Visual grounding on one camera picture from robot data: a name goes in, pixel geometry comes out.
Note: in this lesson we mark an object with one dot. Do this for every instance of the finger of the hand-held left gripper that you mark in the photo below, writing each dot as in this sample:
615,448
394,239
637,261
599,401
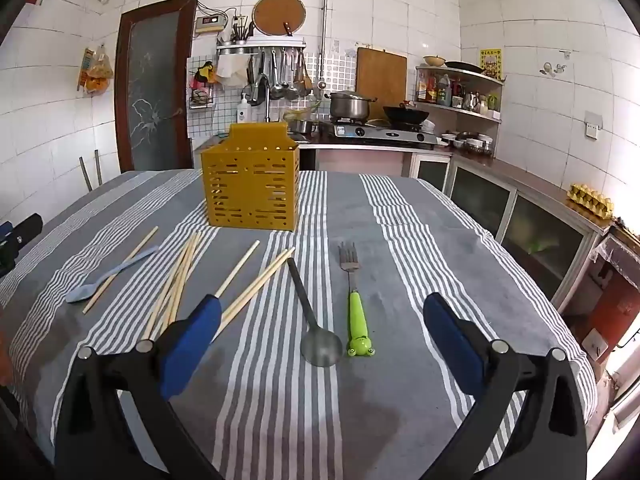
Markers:
25,232

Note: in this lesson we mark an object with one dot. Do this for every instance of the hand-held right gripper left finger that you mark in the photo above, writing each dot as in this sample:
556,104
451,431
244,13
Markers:
192,345

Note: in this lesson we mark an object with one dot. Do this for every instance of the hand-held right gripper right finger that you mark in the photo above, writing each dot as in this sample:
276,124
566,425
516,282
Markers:
450,345

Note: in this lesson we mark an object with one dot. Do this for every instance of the wooden chopstick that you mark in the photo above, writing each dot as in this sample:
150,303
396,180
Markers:
267,278
239,267
260,277
187,275
120,270
177,282
167,287

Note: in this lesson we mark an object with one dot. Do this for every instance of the light blue plastic spoon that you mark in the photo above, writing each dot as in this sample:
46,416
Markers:
80,294

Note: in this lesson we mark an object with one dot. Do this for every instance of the dark grey ladle spoon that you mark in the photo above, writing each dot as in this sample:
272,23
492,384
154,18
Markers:
320,347

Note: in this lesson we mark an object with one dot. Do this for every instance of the yellow perforated utensil holder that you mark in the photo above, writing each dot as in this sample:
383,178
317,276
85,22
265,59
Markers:
250,185

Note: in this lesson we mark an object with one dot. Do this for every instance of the row of hanging kitchen utensils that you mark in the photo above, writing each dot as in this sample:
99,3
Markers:
280,77

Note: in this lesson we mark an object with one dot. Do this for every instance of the leaning wooden sticks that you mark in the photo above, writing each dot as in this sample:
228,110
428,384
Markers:
86,172

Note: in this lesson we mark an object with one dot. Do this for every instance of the grey striped tablecloth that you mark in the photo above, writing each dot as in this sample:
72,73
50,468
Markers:
280,410

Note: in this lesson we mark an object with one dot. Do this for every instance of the glass door kitchen cabinets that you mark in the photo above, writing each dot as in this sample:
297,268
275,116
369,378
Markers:
500,205

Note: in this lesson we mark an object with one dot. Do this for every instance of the hanging plastic bag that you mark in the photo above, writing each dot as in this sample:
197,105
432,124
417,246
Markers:
97,72

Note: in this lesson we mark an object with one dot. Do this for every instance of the brown frosted glass door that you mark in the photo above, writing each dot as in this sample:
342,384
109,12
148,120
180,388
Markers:
152,85

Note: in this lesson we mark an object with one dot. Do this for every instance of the yellow egg carton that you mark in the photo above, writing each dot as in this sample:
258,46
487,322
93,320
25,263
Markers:
590,201

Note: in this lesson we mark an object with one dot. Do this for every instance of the stack of bowls on counter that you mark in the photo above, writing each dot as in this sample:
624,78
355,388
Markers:
467,144

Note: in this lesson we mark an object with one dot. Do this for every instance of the steel gas stove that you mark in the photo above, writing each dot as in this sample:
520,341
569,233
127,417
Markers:
380,134

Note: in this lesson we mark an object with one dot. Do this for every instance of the black wok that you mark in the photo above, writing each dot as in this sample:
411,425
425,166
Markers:
406,116

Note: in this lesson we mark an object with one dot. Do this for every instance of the white soap pump bottle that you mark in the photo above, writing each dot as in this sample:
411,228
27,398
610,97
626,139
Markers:
243,110

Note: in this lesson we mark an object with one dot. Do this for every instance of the small steel saucepan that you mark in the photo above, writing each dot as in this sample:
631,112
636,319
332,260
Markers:
301,126

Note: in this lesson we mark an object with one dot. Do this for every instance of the corner shelf with bottles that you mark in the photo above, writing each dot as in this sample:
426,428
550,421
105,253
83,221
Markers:
457,95

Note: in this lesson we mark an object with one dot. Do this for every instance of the steel kitchen faucet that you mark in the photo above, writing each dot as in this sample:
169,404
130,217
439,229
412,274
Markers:
266,105

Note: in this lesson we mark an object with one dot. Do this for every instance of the steel cooking pot with lid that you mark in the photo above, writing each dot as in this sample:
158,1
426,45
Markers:
347,106

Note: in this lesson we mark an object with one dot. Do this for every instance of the white hanging cloth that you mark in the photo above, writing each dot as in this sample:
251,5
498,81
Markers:
232,70

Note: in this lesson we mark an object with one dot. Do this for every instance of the rectangular wooden cutting board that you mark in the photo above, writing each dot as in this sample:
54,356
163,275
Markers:
381,77

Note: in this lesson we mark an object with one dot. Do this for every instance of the utensil cup on rack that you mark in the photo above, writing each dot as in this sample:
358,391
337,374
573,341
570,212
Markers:
240,32

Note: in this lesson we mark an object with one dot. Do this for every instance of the round wooden board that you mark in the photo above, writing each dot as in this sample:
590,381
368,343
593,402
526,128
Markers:
277,12

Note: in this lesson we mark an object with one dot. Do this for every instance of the white wall socket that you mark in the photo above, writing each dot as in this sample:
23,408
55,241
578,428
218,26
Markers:
593,125

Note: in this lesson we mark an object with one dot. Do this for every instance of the beige wall controller box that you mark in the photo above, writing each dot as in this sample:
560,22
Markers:
209,24

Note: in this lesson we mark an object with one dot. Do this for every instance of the yellow wall poster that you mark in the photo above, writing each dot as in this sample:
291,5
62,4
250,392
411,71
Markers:
491,64

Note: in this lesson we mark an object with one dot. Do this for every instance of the white wall hooks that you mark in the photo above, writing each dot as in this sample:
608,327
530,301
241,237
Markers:
555,68

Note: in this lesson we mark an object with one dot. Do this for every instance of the metal wall rack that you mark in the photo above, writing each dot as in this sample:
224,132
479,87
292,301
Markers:
260,45

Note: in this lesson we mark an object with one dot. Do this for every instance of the vertical wall pipe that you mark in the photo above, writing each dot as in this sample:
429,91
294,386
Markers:
326,5

